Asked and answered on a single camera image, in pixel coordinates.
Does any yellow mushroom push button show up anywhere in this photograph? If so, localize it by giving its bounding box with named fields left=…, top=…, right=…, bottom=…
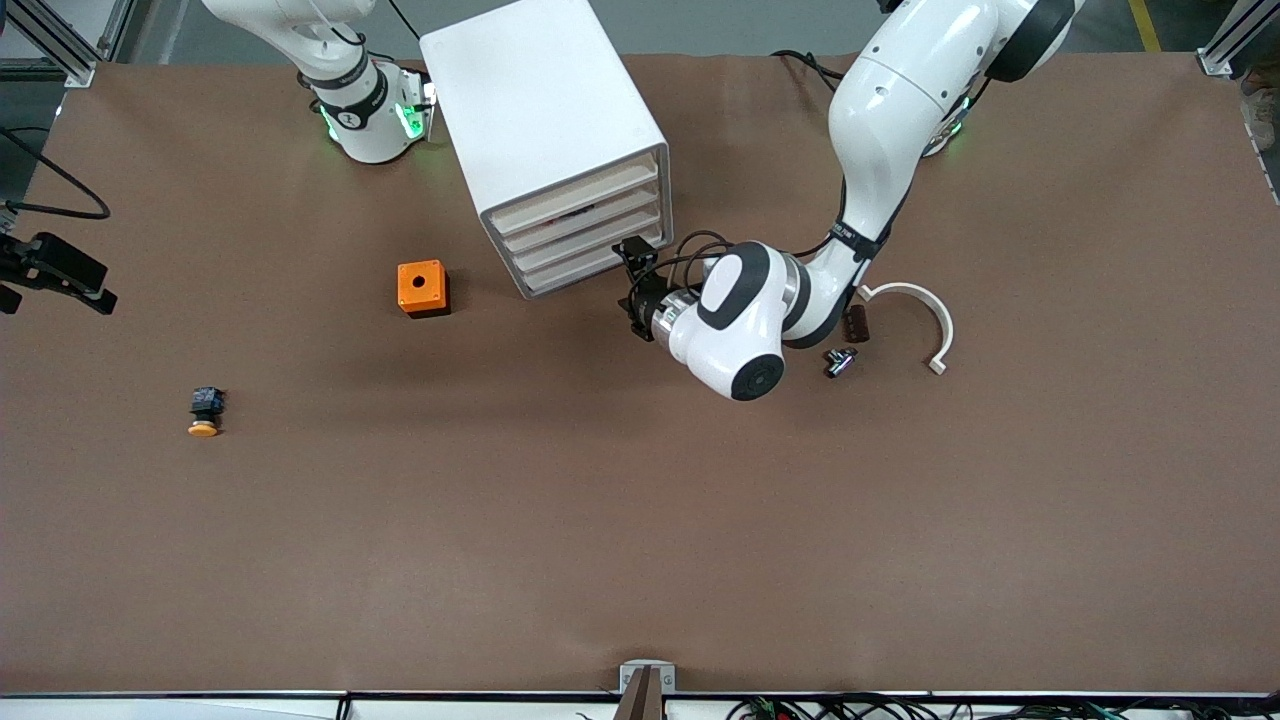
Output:
left=187, top=386, right=227, bottom=439

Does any orange box with hole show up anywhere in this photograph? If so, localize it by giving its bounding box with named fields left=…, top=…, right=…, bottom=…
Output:
left=397, top=260, right=452, bottom=319

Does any brown bar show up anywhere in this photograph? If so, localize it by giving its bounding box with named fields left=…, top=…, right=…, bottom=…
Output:
left=612, top=666, right=666, bottom=720

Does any aluminium frame post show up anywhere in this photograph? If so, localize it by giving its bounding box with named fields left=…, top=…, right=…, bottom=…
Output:
left=0, top=0, right=136, bottom=89
left=1197, top=0, right=1280, bottom=79

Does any white half-ring pipe clamp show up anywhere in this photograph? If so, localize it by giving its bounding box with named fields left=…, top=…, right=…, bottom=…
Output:
left=857, top=282, right=956, bottom=377

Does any grey metal bracket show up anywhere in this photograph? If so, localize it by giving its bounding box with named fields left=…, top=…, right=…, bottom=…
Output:
left=619, top=660, right=677, bottom=696

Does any black cable bundle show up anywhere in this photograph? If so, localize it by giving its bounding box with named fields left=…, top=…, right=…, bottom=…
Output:
left=725, top=693, right=1280, bottom=720

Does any white table edge rail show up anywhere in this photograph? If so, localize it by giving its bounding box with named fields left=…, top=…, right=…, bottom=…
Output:
left=0, top=690, right=1280, bottom=720

